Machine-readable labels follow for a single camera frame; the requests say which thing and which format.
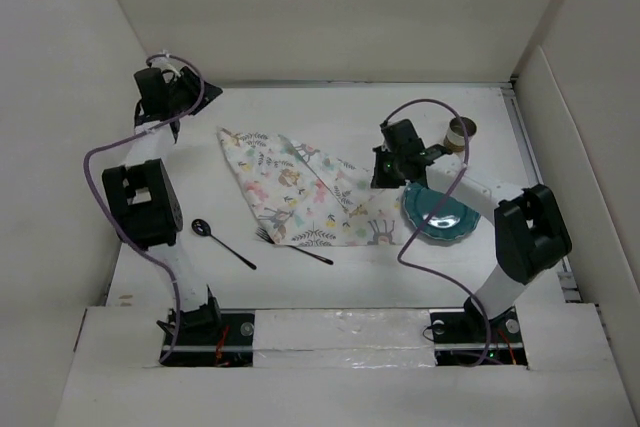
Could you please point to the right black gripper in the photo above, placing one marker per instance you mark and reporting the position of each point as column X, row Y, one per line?
column 379, row 181

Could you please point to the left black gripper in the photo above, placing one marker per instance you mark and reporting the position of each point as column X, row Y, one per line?
column 188, row 80

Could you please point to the patterned cloth placemat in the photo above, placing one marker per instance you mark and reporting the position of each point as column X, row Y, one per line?
column 305, row 197

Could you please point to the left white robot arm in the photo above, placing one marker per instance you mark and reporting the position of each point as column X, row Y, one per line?
column 141, row 197

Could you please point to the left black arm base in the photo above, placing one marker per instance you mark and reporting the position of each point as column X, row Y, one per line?
column 208, row 337

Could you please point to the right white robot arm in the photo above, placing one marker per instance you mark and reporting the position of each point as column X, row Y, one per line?
column 530, row 234

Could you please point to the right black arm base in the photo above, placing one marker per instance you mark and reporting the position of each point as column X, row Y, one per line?
column 461, row 337

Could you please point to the white and brown cup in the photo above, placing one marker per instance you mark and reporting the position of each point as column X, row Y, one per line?
column 459, row 132

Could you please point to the teal scalloped plate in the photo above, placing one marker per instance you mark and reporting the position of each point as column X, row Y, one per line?
column 453, row 221

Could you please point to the black spoon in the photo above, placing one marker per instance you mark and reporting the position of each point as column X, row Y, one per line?
column 202, row 228

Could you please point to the black fork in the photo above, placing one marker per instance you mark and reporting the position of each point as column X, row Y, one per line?
column 263, row 235

